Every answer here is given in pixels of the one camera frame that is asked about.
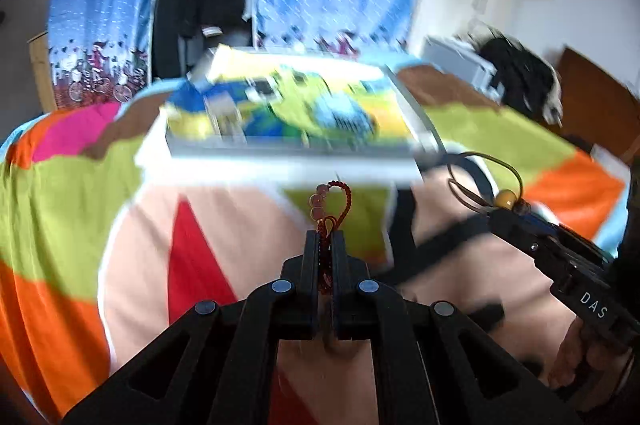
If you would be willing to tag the blue dotted curtain left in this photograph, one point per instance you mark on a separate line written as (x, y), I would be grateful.
(99, 50)

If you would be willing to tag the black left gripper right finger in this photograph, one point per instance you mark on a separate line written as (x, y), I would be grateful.
(433, 364)

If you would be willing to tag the black clothes pile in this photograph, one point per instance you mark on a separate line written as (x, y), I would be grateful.
(530, 84)

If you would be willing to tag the person's right hand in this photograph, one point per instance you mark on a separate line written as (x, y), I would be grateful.
(581, 344)

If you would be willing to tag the white storage box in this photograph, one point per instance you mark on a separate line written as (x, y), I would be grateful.
(459, 59)

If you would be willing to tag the wooden cabinet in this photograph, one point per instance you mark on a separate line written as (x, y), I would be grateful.
(39, 57)

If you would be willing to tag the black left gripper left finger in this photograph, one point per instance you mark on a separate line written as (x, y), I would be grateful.
(215, 364)

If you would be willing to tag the wooden headboard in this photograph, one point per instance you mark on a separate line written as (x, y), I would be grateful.
(596, 108)

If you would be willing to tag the white tray box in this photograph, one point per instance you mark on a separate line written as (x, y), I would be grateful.
(240, 100)

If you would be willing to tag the colourful cartoon bedspread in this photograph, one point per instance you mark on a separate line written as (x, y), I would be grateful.
(96, 262)

